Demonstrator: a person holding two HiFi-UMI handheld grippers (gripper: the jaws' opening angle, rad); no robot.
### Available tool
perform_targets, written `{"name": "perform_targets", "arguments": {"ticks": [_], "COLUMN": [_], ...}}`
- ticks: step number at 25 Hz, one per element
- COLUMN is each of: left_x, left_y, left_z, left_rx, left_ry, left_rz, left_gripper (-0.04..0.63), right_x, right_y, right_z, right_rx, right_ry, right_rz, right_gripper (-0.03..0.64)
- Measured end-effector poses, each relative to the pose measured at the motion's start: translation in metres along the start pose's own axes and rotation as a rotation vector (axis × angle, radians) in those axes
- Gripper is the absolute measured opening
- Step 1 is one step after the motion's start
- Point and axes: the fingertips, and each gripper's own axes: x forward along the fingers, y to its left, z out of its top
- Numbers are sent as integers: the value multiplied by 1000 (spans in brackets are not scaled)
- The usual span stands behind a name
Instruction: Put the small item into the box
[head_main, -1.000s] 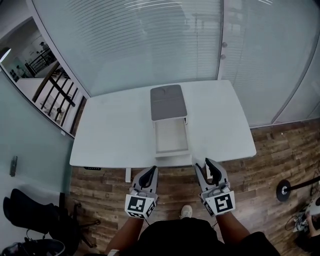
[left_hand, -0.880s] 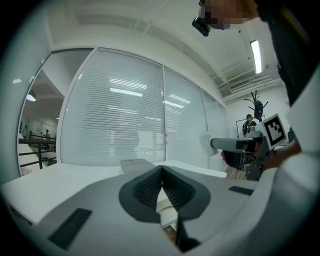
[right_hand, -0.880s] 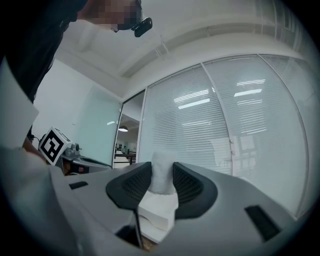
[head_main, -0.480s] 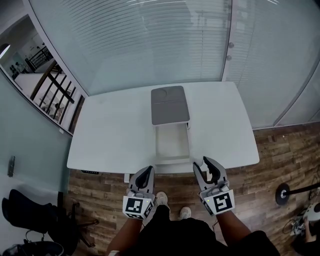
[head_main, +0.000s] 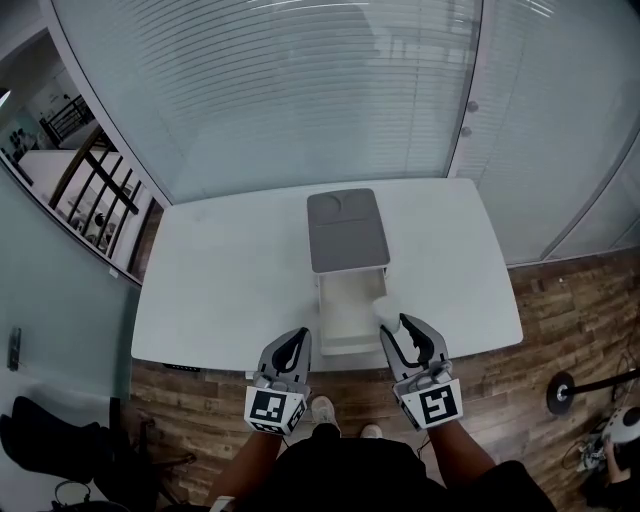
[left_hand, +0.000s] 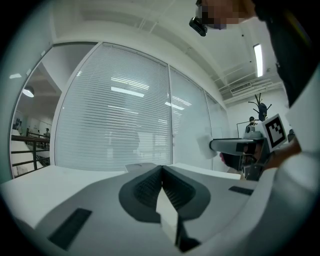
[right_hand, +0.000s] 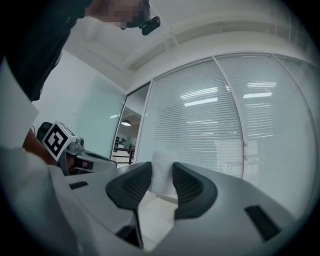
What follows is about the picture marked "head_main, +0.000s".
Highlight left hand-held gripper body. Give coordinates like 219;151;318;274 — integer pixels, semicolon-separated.
243;368;311;438

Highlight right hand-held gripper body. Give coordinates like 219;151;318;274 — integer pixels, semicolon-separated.
392;358;465;433

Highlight small white item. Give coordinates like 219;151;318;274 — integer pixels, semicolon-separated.
372;295;403;335

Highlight white box with grey lid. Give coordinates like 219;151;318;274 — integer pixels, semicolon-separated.
306;187;392;357

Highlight person's left forearm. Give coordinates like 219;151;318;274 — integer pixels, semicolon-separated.
207;428;284;512

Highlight person's right forearm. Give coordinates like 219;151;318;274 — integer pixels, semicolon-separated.
426;421;497;490

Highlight person's left white shoe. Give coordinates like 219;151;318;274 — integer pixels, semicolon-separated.
310;395;342;432

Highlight person's black clothing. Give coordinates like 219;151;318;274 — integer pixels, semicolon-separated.
238;422;557;512

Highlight black stanchion with round base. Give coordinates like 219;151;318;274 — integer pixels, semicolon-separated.
545;368;640;416

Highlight white round device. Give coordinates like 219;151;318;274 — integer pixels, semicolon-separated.
603;405;640;446

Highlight black chair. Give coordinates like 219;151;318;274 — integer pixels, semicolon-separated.
0;394;197;512

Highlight black stair railing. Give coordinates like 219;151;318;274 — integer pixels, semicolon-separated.
38;93;164;275

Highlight glass door with blinds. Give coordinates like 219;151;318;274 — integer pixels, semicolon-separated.
447;0;640;264

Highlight white window blinds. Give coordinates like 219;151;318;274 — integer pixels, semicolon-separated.
49;0;485;204

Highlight thin black cable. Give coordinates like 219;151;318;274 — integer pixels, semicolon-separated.
610;335;637;404

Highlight black wall-mounted device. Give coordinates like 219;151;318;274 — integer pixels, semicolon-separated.
8;326;23;373

